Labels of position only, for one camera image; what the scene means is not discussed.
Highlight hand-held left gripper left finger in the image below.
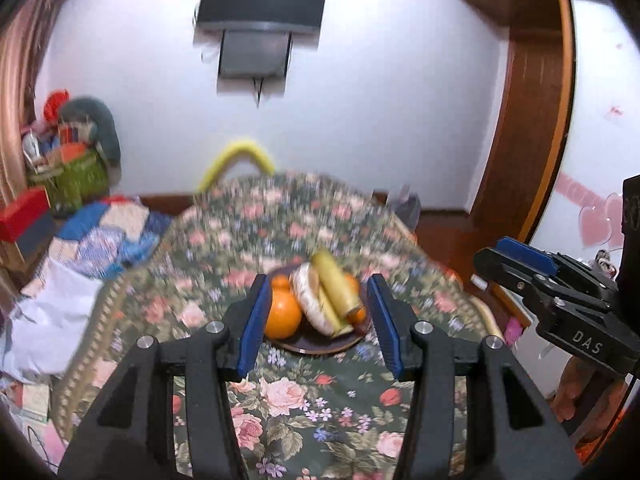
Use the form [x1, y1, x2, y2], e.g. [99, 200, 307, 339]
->
[57, 273, 273, 480]

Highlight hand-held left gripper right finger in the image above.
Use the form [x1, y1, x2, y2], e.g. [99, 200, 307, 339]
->
[366, 274, 583, 480]

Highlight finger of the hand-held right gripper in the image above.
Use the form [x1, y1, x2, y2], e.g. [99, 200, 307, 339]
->
[495, 236, 623, 293]
[472, 247, 556, 312]

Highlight green husked corn cob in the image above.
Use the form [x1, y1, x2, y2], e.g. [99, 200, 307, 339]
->
[319, 285, 355, 339]

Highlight medium orange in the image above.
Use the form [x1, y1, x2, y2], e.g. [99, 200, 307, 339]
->
[344, 276, 368, 323]

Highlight brown round plate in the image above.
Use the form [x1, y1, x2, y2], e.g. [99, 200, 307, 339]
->
[270, 265, 373, 356]

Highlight yellow banana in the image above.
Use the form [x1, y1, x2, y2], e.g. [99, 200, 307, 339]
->
[311, 250, 362, 317]

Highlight person's right hand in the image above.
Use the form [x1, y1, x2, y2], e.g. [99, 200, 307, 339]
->
[551, 361, 584, 423]

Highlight large orange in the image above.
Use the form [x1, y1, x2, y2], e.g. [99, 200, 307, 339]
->
[263, 287, 304, 341]

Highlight pink heart sticker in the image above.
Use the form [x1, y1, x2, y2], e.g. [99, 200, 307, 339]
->
[557, 172, 626, 251]

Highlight floral blanket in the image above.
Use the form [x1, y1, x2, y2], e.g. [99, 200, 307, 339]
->
[52, 172, 506, 480]

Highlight grey bag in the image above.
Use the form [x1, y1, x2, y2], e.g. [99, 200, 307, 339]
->
[390, 195, 422, 231]

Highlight brown wooden wardrobe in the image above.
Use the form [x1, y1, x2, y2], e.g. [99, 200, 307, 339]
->
[457, 0, 576, 243]

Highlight blue patchwork quilt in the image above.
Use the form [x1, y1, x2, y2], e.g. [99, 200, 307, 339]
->
[22, 195, 173, 291]

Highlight white wardrobe door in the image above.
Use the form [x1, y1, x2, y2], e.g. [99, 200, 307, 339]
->
[520, 0, 640, 401]

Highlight white cloth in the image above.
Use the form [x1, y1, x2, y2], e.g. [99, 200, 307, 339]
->
[0, 260, 103, 386]

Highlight green patterned box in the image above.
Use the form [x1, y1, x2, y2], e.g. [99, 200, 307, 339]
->
[42, 152, 111, 211]

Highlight red flat box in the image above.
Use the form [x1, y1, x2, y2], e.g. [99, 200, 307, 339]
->
[0, 186, 51, 243]

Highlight striped gift box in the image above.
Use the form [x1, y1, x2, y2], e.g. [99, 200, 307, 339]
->
[57, 122, 83, 146]

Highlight black box under television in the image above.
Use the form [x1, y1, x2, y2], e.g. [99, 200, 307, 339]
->
[217, 30, 293, 81]

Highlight red fluffy item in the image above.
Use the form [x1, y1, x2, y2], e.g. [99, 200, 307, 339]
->
[42, 89, 71, 123]

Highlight pink striped curtain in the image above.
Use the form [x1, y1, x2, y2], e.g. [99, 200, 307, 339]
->
[0, 0, 76, 201]

